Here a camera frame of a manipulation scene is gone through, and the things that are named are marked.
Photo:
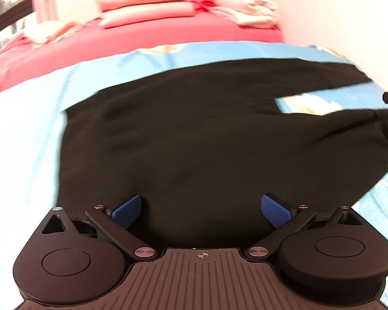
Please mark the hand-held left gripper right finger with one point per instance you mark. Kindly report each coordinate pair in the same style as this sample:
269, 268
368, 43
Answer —
274, 211

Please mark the white folded blanket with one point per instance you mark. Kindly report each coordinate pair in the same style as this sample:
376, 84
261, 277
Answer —
252, 11

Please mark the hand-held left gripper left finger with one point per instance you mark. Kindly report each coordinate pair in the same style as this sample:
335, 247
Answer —
126, 211

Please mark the blue floral bedsheet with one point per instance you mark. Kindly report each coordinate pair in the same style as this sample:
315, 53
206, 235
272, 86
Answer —
97, 71

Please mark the dark framed window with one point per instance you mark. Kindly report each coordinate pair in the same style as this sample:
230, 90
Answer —
5, 9

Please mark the beige towel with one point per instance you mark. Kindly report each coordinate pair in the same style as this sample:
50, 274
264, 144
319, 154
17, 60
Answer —
51, 32

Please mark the black pants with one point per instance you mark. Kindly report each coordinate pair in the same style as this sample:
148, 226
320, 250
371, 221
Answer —
181, 135

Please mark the red bedsheet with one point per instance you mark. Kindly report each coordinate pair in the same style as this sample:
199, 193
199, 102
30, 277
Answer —
142, 42

